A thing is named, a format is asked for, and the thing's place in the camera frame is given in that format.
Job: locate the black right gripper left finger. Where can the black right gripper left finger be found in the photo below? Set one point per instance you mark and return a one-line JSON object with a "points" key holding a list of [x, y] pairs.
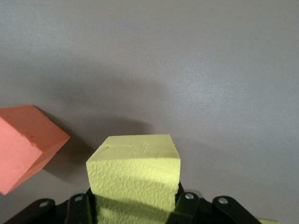
{"points": [[77, 210]]}

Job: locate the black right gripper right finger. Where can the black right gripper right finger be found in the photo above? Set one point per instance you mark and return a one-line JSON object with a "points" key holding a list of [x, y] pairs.
{"points": [[189, 207]]}

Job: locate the orange foam cube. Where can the orange foam cube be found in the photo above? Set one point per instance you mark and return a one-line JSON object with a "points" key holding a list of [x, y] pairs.
{"points": [[23, 144]]}

